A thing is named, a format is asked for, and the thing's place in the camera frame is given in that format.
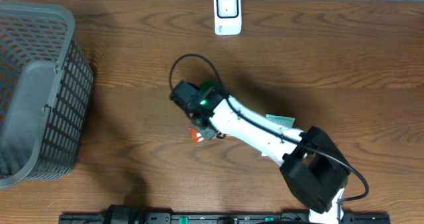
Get green lid jar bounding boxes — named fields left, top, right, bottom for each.
left=199, top=81, right=221, bottom=91

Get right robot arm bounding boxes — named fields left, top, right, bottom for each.
left=170, top=81, right=350, bottom=223

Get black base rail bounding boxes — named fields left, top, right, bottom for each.
left=58, top=211, right=392, bottom=224

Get red Top chocolate bar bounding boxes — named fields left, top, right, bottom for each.
left=189, top=127, right=227, bottom=144

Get grey plastic basket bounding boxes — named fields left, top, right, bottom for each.
left=1, top=1, right=94, bottom=188

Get mint green wipes pack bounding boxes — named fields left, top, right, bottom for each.
left=266, top=114, right=295, bottom=129

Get white barcode scanner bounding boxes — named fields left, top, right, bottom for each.
left=213, top=0, right=242, bottom=36

